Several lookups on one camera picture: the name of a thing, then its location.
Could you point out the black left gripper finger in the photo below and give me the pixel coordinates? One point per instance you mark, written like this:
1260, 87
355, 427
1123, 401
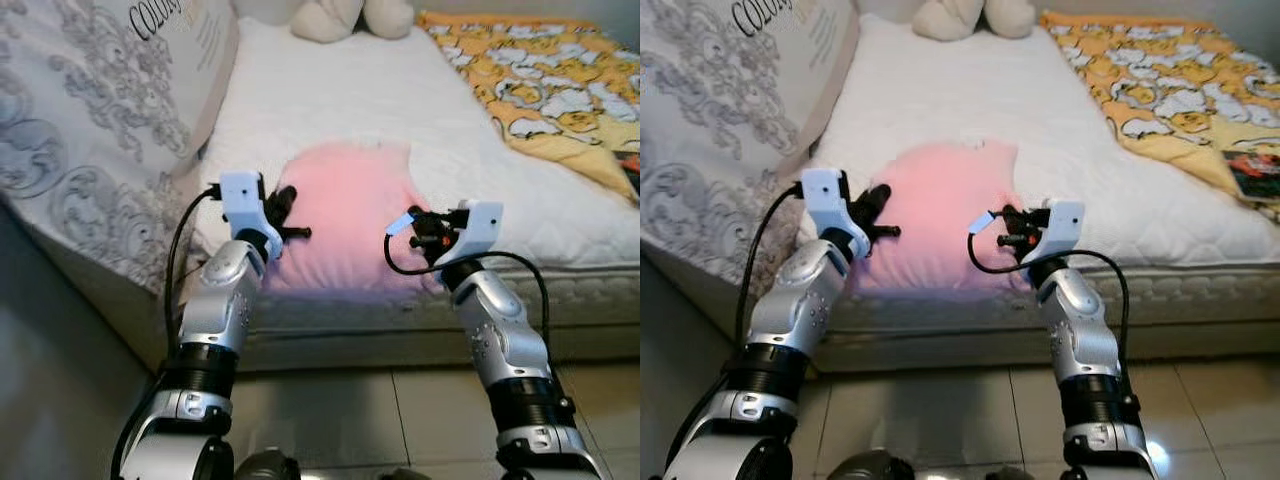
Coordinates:
886, 234
287, 198
296, 235
878, 197

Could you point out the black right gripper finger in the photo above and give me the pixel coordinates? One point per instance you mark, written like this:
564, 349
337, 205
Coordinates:
422, 220
1010, 220
1012, 243
424, 244

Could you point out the pink pillow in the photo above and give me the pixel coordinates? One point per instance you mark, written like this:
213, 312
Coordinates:
350, 210
940, 205

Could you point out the yellow cartoon print blanket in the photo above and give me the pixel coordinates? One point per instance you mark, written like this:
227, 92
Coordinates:
540, 90
1160, 90

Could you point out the dark cover book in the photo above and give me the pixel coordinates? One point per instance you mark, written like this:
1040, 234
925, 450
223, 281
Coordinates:
1255, 175
630, 172

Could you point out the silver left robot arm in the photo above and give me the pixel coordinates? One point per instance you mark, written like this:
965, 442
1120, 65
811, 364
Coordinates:
800, 300
215, 300

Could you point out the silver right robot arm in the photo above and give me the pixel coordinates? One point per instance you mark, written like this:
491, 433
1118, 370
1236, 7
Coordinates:
505, 335
1085, 335

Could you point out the white quilted mattress pad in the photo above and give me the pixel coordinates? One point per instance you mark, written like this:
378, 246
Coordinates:
400, 100
1000, 90

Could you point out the cream plush toy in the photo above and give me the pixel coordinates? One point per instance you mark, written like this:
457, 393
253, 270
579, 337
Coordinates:
950, 20
330, 20

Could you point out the robot right leg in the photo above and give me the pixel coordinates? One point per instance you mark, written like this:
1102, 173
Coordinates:
1008, 475
405, 475

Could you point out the robot leg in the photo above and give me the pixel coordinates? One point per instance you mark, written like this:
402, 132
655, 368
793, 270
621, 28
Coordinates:
405, 475
265, 466
865, 466
1008, 475

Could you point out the robot left leg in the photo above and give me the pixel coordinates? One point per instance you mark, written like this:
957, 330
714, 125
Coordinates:
265, 466
865, 466

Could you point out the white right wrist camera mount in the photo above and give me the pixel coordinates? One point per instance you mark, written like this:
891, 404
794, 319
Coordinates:
1065, 222
480, 225

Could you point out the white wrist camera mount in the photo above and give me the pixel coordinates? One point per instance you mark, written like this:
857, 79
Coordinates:
240, 192
480, 225
1065, 222
822, 190

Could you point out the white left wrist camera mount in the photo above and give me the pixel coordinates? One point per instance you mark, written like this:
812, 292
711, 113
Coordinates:
822, 190
240, 192

